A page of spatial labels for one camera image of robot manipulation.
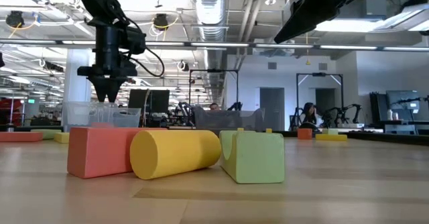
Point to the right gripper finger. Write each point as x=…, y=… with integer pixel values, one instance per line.
x=311, y=12

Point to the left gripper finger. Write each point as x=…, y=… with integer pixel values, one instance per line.
x=102, y=86
x=114, y=86

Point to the small yellow block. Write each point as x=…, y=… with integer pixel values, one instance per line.
x=62, y=137

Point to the long red block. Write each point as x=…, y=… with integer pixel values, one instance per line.
x=97, y=153

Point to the green half-round block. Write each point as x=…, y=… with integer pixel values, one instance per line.
x=45, y=134

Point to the yellow cylinder block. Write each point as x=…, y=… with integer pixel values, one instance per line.
x=167, y=153

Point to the red cube block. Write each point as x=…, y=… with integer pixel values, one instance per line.
x=305, y=134

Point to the green block with round notch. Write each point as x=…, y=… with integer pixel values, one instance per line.
x=258, y=160

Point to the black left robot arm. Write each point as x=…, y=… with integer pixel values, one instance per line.
x=100, y=2

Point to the black background robot arm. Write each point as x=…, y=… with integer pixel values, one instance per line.
x=184, y=111
x=356, y=113
x=236, y=106

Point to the white building column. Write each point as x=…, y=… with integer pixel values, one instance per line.
x=77, y=90

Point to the black computer monitor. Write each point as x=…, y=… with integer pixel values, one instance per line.
x=137, y=100
x=160, y=101

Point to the long ceiling light strip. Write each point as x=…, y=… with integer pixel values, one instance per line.
x=218, y=44
x=348, y=47
x=295, y=46
x=27, y=42
x=405, y=48

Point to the clear plastic bin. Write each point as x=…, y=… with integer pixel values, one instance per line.
x=77, y=116
x=228, y=120

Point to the white smoke detector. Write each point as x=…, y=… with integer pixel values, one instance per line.
x=270, y=1

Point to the black ceiling device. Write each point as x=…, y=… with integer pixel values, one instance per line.
x=15, y=19
x=161, y=21

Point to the grey door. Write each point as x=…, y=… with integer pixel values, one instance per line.
x=272, y=110
x=326, y=98

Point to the red cabinet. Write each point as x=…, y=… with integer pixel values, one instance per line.
x=8, y=110

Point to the silver metal tumbler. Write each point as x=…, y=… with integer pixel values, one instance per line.
x=10, y=127

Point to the person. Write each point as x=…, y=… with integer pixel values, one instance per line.
x=310, y=115
x=214, y=107

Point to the centre clear plastic bin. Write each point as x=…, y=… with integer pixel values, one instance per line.
x=228, y=120

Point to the white bottle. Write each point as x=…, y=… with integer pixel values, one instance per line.
x=389, y=115
x=396, y=116

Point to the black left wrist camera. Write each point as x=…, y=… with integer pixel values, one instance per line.
x=135, y=39

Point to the grey wall vent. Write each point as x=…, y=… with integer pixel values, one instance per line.
x=272, y=65
x=322, y=66

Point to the black metal frame stand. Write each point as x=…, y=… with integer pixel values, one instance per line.
x=318, y=74

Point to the silver round air duct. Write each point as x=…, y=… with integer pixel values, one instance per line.
x=209, y=9

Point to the grey wall monitor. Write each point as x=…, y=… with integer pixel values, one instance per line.
x=400, y=98

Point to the black table frame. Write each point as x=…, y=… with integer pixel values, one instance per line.
x=385, y=138

